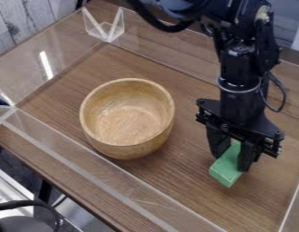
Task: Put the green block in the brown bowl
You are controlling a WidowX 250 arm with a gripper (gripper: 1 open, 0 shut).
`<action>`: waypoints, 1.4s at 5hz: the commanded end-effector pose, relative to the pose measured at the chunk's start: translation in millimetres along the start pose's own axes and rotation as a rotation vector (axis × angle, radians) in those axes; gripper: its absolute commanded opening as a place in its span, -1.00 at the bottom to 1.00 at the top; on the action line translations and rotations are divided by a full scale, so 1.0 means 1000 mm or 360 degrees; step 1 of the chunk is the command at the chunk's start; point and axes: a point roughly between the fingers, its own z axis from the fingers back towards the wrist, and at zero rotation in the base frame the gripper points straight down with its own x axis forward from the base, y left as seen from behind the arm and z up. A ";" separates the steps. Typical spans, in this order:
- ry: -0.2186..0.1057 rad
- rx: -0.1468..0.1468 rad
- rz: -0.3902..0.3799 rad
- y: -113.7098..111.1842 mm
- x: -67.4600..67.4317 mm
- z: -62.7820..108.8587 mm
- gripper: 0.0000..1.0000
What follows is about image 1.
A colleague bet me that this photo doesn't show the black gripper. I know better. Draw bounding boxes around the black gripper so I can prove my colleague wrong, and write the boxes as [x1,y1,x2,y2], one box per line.
[196,81,284,172]

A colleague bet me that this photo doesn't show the green rectangular block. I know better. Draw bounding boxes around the green rectangular block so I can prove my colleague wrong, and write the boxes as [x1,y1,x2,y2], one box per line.
[209,141,241,188]

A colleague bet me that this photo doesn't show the light brown wooden bowl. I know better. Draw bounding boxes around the light brown wooden bowl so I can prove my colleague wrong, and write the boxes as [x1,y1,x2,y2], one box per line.
[80,78,174,160]

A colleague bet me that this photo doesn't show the black table leg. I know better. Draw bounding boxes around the black table leg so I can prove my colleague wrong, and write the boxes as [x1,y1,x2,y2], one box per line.
[38,180,53,203]

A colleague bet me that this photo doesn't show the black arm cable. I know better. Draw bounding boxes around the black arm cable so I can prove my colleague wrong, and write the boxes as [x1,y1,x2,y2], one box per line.
[125,0,286,113]

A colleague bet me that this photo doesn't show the black cable bottom left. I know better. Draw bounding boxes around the black cable bottom left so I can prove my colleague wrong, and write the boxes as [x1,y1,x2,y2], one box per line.
[0,199,64,232]

